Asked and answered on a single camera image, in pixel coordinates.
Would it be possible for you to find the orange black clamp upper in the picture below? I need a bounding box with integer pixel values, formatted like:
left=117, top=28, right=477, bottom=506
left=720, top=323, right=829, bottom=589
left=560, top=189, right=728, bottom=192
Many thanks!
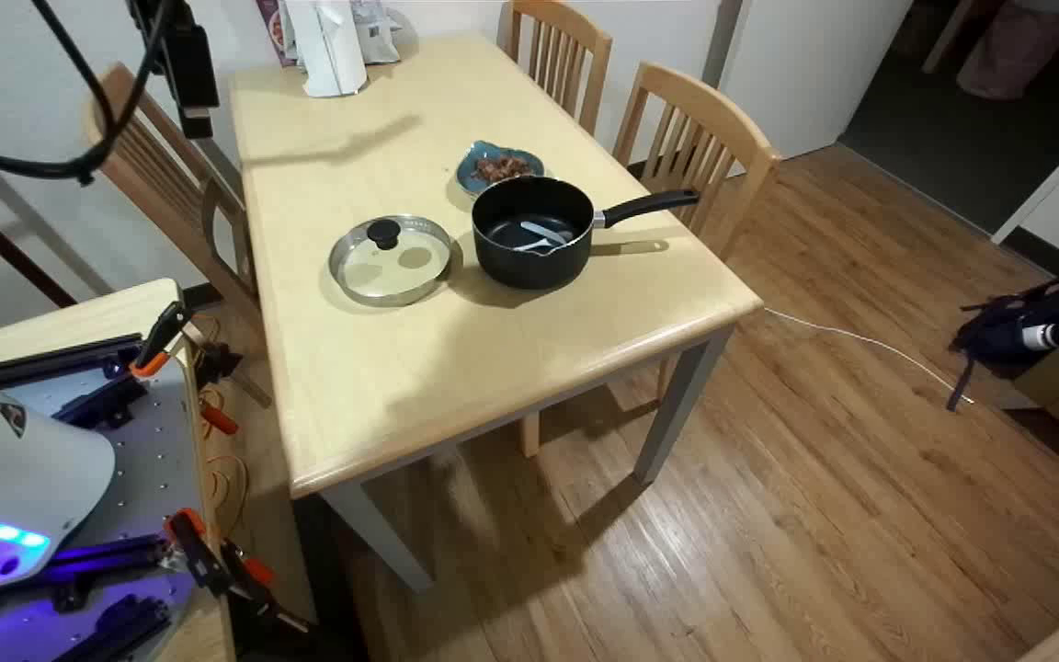
left=128, top=303, right=191, bottom=381

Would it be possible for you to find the wooden chair near right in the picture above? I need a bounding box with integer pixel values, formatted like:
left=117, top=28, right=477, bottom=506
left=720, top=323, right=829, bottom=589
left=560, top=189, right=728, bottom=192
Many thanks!
left=613, top=62, right=775, bottom=257

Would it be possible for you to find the white plastic spoon in pot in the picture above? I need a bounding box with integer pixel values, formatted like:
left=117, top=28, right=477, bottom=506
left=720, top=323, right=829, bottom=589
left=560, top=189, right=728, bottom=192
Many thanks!
left=495, top=221, right=574, bottom=254

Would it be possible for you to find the white cable on floor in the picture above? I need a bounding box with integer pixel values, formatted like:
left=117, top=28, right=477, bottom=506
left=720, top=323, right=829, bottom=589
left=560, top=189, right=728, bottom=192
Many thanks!
left=758, top=303, right=978, bottom=410

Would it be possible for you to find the black bag on floor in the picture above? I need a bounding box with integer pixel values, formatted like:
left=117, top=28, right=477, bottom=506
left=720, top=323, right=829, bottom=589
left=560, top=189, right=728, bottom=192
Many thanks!
left=945, top=276, right=1059, bottom=410

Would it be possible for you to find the white paper bag on table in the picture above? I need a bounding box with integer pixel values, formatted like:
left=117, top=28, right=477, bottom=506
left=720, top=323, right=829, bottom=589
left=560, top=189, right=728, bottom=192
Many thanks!
left=288, top=0, right=368, bottom=100

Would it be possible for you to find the wooden chair left side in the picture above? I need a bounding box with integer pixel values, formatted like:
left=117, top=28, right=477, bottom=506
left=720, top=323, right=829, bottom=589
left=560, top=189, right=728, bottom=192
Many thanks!
left=103, top=67, right=259, bottom=305

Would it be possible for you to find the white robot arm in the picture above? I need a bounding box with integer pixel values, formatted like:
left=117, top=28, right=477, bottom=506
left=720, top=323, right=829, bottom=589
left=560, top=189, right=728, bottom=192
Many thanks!
left=0, top=394, right=117, bottom=589

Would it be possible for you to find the black saucepan with handle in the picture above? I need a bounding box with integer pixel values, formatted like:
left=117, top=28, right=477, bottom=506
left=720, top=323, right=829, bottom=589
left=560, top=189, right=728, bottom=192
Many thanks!
left=470, top=177, right=698, bottom=292

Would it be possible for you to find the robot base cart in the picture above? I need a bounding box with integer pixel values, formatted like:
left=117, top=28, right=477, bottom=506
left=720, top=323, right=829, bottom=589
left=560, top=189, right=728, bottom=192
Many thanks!
left=0, top=280, right=236, bottom=662

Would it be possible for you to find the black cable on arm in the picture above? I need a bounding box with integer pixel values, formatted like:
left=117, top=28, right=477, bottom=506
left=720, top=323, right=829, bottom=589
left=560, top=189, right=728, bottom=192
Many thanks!
left=0, top=0, right=221, bottom=189

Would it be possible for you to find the orange black clamp lower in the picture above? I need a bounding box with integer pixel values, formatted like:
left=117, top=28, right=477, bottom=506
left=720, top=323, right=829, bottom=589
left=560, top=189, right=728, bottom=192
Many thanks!
left=164, top=509, right=312, bottom=637

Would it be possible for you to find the glass pot lid black knob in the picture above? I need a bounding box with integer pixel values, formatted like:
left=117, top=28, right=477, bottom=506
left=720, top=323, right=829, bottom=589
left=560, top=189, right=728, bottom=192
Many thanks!
left=326, top=213, right=457, bottom=305

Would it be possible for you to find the orange black clamp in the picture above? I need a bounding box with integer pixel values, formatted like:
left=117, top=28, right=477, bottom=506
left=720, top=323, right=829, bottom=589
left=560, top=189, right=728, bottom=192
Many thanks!
left=128, top=303, right=191, bottom=381
left=164, top=509, right=312, bottom=637

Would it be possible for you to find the wooden dining table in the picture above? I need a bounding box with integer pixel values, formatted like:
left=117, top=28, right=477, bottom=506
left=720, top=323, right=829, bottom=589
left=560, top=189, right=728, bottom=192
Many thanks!
left=232, top=34, right=763, bottom=589

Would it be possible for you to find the wooden chair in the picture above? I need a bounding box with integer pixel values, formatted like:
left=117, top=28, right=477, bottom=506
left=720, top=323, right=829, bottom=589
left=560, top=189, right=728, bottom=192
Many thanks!
left=613, top=62, right=775, bottom=257
left=103, top=67, right=259, bottom=305
left=502, top=0, right=613, bottom=132

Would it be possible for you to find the wooden chair far right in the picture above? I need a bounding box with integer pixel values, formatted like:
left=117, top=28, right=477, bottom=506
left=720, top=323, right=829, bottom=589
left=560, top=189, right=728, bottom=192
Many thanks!
left=502, top=0, right=613, bottom=132

